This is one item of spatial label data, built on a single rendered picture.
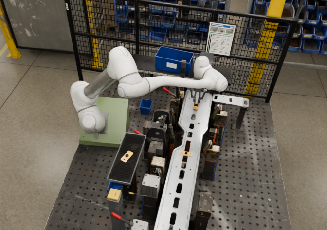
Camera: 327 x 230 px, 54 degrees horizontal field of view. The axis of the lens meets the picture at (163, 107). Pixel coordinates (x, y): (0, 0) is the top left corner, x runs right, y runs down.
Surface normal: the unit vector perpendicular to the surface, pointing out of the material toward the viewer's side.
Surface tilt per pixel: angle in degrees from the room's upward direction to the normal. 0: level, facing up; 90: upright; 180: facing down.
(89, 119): 48
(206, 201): 0
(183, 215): 0
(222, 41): 90
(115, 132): 42
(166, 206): 0
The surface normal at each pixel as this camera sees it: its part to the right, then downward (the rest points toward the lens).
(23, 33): -0.14, 0.69
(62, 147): 0.04, -0.72
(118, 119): -0.03, -0.07
